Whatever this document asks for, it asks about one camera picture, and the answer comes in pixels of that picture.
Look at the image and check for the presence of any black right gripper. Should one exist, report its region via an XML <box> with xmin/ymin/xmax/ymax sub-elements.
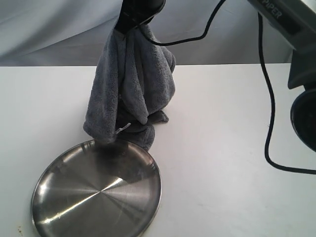
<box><xmin>115</xmin><ymin>0</ymin><xmax>166</xmax><ymax>35</ymax></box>

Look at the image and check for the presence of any grey fluffy towel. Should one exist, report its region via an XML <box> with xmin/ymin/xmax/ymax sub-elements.
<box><xmin>83</xmin><ymin>25</ymin><xmax>176</xmax><ymax>150</ymax></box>

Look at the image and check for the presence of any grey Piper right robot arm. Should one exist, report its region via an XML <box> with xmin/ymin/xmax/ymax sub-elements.
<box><xmin>115</xmin><ymin>0</ymin><xmax>316</xmax><ymax>152</ymax></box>

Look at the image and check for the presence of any grey backdrop curtain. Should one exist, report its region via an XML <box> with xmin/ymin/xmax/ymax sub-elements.
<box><xmin>0</xmin><ymin>0</ymin><xmax>316</xmax><ymax>67</ymax></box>

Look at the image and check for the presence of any round stainless steel plate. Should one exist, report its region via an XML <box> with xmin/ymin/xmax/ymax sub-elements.
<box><xmin>31</xmin><ymin>140</ymin><xmax>162</xmax><ymax>237</ymax></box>

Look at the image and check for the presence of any black camera cable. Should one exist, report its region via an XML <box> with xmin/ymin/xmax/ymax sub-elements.
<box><xmin>134</xmin><ymin>0</ymin><xmax>316</xmax><ymax>175</ymax></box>

